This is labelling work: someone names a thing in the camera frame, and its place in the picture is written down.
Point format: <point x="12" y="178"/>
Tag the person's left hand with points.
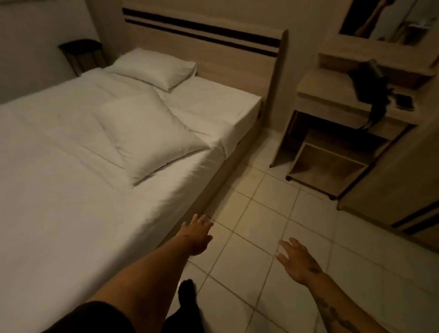
<point x="193" y="236"/>

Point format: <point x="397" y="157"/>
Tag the person's right hand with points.
<point x="300" y="264"/>

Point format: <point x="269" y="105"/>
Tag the person's right thumb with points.
<point x="281" y="258"/>

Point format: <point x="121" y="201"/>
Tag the person's left fingers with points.
<point x="202" y="221"/>

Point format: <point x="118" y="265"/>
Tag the person's left forearm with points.
<point x="147" y="278"/>

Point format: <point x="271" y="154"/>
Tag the person's right forearm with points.
<point x="338" y="308"/>

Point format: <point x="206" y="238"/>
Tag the person's black-clad leg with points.
<point x="183" y="308"/>

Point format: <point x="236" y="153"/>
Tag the wooden box stool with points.
<point x="325" y="168"/>

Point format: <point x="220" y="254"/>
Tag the large white pillow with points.
<point x="145" y="137"/>

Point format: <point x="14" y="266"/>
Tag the white sheeted mattress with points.
<point x="61" y="192"/>

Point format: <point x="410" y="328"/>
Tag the wooden wardrobe with black stripes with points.
<point x="401" y="178"/>

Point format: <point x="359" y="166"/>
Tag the black sleeve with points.
<point x="92" y="319"/>

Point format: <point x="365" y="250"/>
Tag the small white pillow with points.
<point x="152" y="67"/>

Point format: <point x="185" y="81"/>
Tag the wooden headboard with black stripes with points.
<point x="212" y="51"/>

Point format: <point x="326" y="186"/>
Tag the wooden vanity desk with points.
<point x="329" y="92"/>

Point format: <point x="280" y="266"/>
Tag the black bag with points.
<point x="368" y="85"/>

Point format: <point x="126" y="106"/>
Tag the black phone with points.
<point x="404" y="102"/>

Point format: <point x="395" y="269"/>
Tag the black side table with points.
<point x="82" y="51"/>

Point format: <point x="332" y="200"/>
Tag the wooden bed frame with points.
<point x="219" y="178"/>

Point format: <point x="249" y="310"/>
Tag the wall mirror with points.
<point x="384" y="20"/>

